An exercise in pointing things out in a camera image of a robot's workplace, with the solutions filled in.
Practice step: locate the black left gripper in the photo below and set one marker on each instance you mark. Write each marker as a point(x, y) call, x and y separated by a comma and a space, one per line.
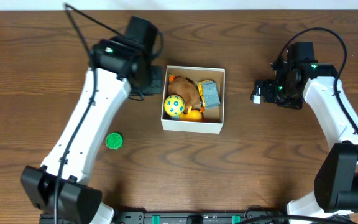
point(153, 82)

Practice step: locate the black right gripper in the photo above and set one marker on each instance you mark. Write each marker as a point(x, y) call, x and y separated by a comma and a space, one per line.
point(268, 93)

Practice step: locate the brown plush teddy bear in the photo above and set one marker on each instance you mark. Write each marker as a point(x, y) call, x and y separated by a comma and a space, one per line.
point(183, 87)

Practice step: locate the yellow letter ball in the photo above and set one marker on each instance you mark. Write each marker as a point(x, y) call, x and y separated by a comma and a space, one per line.
point(174, 105)

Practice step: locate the orange rubber duck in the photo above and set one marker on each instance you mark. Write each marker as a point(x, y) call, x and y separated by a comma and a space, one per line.
point(191, 115)

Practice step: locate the grey yellow toy car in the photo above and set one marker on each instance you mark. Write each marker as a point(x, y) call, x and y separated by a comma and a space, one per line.
point(208, 92)

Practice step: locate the white cardboard box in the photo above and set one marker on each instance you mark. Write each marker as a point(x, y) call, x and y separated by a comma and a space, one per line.
point(213, 119)

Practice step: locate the green ridged disc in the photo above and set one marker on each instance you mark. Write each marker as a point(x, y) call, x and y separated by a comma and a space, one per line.
point(114, 141)

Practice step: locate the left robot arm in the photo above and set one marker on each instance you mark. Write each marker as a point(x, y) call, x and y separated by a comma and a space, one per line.
point(60, 185)

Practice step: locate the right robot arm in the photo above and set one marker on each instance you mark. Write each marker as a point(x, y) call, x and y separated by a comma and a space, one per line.
point(335, 190)

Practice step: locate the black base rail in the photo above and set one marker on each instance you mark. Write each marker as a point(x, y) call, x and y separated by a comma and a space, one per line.
point(138, 217)

